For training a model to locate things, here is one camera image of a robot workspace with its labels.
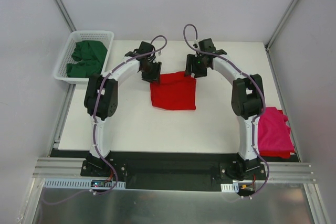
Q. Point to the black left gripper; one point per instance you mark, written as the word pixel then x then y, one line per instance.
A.
pixel 151 72

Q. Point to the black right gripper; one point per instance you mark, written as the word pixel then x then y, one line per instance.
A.
pixel 196 69

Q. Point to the red t shirt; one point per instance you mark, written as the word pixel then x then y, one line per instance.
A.
pixel 174 92
pixel 278 153

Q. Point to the white plastic basket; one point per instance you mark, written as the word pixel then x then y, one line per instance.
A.
pixel 106 37

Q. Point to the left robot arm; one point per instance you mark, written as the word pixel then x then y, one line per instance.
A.
pixel 101 102

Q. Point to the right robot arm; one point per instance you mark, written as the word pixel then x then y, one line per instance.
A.
pixel 247 101

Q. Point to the green t shirt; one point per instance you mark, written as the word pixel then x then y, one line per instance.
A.
pixel 89 57

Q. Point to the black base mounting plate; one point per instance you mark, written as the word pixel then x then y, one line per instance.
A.
pixel 168 171

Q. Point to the folded red t shirt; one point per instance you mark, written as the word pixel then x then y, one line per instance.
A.
pixel 278 153

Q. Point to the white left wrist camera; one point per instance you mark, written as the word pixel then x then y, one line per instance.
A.
pixel 159 53

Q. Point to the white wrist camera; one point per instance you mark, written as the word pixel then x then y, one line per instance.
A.
pixel 196 44
pixel 159 53

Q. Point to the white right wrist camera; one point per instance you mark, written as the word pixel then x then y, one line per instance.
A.
pixel 196 44

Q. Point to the right aluminium frame post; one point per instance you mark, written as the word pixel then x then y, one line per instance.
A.
pixel 281 24

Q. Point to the aluminium frame post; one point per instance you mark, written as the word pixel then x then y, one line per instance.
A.
pixel 281 24
pixel 63 9

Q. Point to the right white cable duct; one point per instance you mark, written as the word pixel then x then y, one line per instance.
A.
pixel 230 188

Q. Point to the white cable duct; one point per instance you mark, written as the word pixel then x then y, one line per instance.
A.
pixel 230 188
pixel 82 184

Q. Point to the left aluminium frame post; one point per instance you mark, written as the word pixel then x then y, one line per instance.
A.
pixel 63 9

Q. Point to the aluminium front rail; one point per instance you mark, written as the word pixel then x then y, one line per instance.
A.
pixel 68 164

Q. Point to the left white cable duct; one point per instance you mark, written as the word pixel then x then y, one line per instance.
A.
pixel 82 184

